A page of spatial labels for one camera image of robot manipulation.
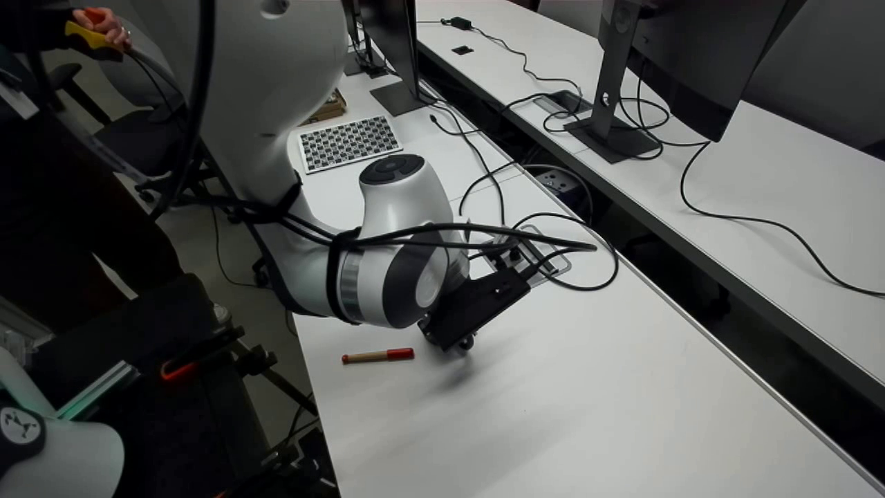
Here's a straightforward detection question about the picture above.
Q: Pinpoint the hand controller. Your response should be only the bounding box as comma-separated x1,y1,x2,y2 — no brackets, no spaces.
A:
64,7,133,62

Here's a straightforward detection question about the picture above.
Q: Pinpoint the brown marker with red cap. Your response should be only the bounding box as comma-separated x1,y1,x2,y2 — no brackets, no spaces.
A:
342,348,416,365

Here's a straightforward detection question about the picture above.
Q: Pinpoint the power strip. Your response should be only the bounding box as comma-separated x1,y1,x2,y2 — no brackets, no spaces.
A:
536,166,590,208

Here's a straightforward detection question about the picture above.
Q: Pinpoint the brown cardboard box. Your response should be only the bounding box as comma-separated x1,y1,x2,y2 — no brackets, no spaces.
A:
301,88,348,127

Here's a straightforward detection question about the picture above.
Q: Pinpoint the black monitor with grey stand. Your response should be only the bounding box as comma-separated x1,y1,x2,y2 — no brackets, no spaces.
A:
563,0,810,165

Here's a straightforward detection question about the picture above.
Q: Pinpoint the person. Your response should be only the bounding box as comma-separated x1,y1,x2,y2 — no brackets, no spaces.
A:
0,0,186,334

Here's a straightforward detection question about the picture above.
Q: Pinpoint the clamp with orange grip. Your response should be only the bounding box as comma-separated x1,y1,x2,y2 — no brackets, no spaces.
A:
160,325,245,383

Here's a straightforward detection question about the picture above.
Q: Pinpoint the black cable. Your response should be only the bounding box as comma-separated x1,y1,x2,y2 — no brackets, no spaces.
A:
429,102,621,293
680,140,885,299
417,19,585,115

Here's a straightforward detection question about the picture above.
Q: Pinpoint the black monitor on flat stand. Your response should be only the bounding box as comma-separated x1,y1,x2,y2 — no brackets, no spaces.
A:
358,0,443,118

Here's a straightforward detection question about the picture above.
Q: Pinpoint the desk socket box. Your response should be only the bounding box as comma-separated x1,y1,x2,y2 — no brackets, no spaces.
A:
484,224,572,279
533,90,594,117

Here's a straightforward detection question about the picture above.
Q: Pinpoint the black office chair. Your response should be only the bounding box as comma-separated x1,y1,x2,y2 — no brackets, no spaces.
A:
47,61,212,208

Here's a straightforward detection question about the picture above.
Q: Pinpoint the black and white checker board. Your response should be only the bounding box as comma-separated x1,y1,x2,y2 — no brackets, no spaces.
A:
298,115,404,174

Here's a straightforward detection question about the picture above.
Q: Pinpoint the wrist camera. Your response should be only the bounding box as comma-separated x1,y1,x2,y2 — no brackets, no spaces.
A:
418,266,534,353

